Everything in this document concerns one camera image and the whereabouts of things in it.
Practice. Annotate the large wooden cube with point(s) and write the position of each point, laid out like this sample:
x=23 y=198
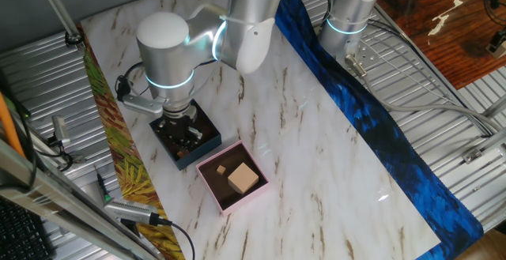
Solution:
x=242 y=178

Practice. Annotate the blue painted cloth strip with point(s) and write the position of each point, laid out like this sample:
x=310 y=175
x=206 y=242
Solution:
x=395 y=153

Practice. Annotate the brown wood pattern board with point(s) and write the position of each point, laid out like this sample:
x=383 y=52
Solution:
x=454 y=27

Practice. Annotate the silver ribbed camera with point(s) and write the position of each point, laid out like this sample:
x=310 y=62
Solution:
x=130 y=210

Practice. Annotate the black rod base knob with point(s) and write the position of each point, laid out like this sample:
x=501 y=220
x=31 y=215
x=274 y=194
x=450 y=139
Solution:
x=74 y=39

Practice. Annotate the tiny wooden cube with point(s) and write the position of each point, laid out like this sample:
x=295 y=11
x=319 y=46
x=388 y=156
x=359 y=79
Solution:
x=221 y=169

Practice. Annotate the grey metal rod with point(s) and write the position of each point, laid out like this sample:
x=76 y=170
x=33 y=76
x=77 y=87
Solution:
x=55 y=3

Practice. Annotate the dark blue cardboard box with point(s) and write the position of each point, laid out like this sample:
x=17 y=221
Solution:
x=209 y=141

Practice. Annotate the black keyboard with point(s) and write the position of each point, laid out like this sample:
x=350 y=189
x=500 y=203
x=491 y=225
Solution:
x=20 y=232

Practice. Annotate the pink cardboard box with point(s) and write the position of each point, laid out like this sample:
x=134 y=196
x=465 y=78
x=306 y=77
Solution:
x=245 y=202

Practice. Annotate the orange pole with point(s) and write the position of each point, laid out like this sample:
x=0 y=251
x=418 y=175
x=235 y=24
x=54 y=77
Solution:
x=10 y=125

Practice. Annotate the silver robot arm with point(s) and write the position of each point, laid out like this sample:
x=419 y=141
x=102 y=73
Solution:
x=170 y=54

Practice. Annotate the small grey device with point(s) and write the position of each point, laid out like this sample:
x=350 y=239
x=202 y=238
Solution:
x=498 y=46

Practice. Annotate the aluminium frame beam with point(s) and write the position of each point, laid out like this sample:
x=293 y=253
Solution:
x=59 y=200

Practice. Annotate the aluminium rail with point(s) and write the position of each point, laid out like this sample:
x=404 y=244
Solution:
x=486 y=145
x=494 y=108

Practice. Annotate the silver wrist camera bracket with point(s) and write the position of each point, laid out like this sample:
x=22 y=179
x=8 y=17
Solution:
x=142 y=104

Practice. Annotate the yellow green painted cloth strip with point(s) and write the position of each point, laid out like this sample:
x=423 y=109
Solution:
x=118 y=133

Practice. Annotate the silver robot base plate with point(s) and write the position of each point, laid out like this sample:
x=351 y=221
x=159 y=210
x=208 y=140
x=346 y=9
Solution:
x=369 y=54

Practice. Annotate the white marble pattern mat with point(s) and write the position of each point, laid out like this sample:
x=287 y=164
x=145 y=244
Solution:
x=316 y=173

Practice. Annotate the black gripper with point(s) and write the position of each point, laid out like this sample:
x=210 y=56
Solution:
x=176 y=127

